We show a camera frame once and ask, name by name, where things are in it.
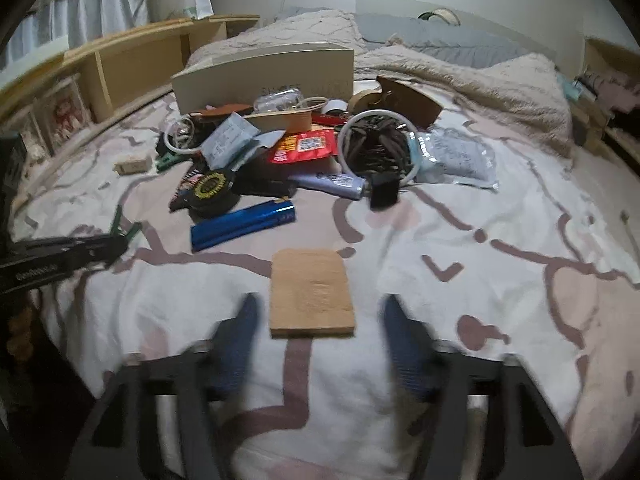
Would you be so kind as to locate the brown leather pouch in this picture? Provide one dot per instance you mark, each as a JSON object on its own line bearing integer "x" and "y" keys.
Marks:
{"x": 406, "y": 101}

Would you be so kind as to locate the short wooden block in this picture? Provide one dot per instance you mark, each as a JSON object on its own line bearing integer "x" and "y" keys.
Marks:
{"x": 291, "y": 121}

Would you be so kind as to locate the beige knitted blanket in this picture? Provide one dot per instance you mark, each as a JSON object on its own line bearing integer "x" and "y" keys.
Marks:
{"x": 522, "y": 94}

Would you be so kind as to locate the green plastic clamp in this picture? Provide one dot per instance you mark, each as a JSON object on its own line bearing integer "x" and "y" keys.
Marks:
{"x": 168, "y": 160}
{"x": 123, "y": 233}

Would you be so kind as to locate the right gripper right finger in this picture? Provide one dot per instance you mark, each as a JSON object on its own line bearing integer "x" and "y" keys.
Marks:
{"x": 522, "y": 438}

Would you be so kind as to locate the round black gold tin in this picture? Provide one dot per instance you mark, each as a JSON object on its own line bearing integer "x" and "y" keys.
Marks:
{"x": 213, "y": 195}

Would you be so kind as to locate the grey pillow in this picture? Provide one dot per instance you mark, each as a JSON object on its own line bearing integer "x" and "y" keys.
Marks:
{"x": 462, "y": 45}

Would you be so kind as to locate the right side clothes shelf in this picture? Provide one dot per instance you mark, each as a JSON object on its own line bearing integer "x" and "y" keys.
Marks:
{"x": 606, "y": 113}

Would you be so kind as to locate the clear packet of face masks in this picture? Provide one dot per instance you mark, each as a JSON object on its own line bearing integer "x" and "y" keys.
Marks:
{"x": 451, "y": 156}

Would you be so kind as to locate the red snack packet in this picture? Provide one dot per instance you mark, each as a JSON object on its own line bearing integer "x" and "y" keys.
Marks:
{"x": 304, "y": 147}

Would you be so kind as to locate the bamboo board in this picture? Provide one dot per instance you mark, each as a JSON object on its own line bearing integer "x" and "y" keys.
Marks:
{"x": 309, "y": 294}

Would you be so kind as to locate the blue lighter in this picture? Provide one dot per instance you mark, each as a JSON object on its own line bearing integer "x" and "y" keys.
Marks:
{"x": 213, "y": 232}

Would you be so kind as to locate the large beige shoe box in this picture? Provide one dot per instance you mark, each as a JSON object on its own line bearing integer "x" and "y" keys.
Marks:
{"x": 242, "y": 77}

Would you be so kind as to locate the patterned bed sheet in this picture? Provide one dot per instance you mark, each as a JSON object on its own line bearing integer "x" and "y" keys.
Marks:
{"x": 542, "y": 267}

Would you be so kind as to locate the black square box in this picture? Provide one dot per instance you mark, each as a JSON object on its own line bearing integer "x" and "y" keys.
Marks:
{"x": 384, "y": 190}

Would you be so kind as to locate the wooden bedside shelf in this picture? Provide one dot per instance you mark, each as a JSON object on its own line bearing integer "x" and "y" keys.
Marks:
{"x": 56, "y": 103}

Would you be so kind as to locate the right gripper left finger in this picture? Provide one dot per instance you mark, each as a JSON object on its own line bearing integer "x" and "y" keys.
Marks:
{"x": 121, "y": 439}

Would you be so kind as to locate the small cream cardboard box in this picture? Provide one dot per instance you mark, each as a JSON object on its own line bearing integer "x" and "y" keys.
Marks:
{"x": 133, "y": 165}

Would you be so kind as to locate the lavender tube with QR code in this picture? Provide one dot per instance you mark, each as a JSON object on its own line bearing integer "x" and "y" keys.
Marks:
{"x": 341, "y": 185}

